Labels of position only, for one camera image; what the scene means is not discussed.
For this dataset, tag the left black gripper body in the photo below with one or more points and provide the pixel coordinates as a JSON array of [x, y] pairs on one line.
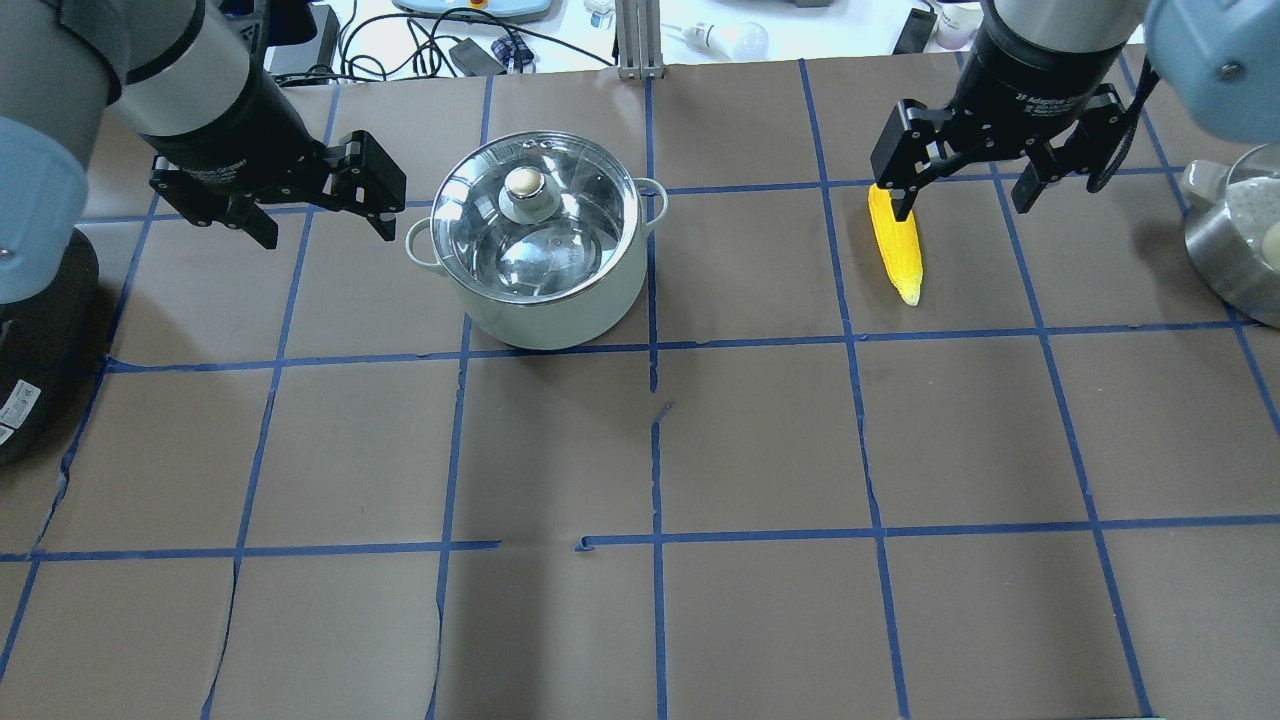
[[232, 137]]

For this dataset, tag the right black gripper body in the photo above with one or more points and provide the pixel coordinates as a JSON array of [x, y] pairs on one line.
[[1030, 82]]

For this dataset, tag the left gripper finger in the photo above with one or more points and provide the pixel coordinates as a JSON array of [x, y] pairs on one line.
[[204, 207], [361, 178]]

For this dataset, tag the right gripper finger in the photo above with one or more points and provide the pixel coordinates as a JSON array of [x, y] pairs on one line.
[[1095, 149], [917, 146]]

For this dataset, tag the glass pot lid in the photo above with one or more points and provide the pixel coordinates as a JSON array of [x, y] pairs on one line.
[[532, 218]]

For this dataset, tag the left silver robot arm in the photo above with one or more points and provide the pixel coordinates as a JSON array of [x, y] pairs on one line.
[[164, 67]]

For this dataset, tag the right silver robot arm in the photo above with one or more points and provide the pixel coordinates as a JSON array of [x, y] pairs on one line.
[[1219, 57]]

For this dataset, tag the yellow corn cob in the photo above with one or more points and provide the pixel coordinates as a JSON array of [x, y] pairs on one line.
[[898, 243]]

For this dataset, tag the steel pot at edge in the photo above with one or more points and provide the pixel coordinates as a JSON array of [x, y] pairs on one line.
[[1231, 229]]

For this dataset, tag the pale green cooking pot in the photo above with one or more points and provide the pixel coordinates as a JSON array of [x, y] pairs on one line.
[[582, 318]]

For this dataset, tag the white light bulb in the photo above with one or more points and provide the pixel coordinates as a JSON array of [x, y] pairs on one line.
[[744, 41]]

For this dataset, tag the dark brown rice cooker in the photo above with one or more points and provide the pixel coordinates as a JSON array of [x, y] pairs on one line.
[[45, 350]]

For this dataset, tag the aluminium frame post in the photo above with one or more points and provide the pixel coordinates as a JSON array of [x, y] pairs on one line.
[[637, 39]]

